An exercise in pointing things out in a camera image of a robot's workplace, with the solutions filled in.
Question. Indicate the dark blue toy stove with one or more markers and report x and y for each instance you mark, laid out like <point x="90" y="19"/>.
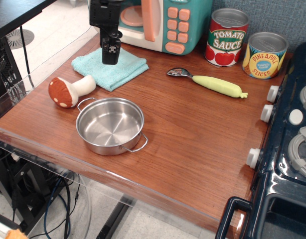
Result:
<point x="277" y="208"/>

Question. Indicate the spoon with yellow-green handle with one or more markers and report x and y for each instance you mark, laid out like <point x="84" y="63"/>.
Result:
<point x="212" y="83"/>

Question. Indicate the tomato sauce can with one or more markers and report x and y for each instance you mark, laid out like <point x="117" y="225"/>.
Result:
<point x="226" y="36"/>

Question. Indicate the toy microwave teal and cream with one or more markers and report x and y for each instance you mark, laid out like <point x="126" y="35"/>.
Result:
<point x="170" y="26"/>

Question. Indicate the black table leg base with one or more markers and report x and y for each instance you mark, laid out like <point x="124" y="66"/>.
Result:
<point x="115" y="217"/>

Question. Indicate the light blue towel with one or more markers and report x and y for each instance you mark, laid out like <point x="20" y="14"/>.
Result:
<point x="110" y="77"/>

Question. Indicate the pineapple slices can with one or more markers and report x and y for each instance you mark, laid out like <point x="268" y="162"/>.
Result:
<point x="264" y="55"/>

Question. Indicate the brown plush mushroom toy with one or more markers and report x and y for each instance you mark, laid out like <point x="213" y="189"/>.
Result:
<point x="66" y="94"/>

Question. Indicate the stainless steel pot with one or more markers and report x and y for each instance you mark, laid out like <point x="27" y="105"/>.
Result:
<point x="111" y="126"/>

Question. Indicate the black desk at left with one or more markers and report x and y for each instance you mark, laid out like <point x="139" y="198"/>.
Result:
<point x="14" y="13"/>

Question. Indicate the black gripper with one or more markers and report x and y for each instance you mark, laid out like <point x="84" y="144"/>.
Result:
<point x="105" y="15"/>

